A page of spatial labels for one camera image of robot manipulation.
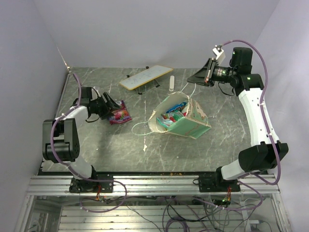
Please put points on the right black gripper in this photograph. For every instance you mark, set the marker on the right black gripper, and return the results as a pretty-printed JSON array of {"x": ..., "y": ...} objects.
[{"x": 204, "y": 76}]

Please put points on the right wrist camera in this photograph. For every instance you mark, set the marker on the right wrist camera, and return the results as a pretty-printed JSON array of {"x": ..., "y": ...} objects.
[{"x": 219, "y": 54}]

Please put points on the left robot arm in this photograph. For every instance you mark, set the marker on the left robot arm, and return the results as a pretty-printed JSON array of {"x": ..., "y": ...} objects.
[{"x": 60, "y": 139}]

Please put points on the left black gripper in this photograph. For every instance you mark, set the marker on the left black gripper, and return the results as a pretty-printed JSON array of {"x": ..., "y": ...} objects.
[{"x": 107, "y": 110}]

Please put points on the aluminium rail frame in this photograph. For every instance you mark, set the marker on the aluminium rail frame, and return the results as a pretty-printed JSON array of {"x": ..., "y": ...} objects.
[{"x": 144, "y": 185}]

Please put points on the purple red candy bag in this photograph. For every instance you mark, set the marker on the purple red candy bag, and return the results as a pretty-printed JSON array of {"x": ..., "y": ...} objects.
[{"x": 120, "y": 115}]

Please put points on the whiteboard wire stand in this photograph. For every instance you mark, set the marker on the whiteboard wire stand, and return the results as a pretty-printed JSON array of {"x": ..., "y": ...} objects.
[{"x": 147, "y": 87}]

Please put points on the yellow framed whiteboard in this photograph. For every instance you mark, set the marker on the yellow framed whiteboard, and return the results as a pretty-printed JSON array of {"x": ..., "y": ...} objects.
[{"x": 142, "y": 78}]

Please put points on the decorated paper gift bag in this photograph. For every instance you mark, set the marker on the decorated paper gift bag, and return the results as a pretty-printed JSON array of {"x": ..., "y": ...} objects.
[{"x": 194, "y": 123}]

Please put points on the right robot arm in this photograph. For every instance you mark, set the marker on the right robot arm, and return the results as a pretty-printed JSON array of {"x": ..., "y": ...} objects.
[{"x": 266, "y": 150}]

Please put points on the teal Fox's mint bag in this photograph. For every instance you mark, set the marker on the teal Fox's mint bag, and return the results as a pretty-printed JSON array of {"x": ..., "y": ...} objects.
[{"x": 167, "y": 120}]

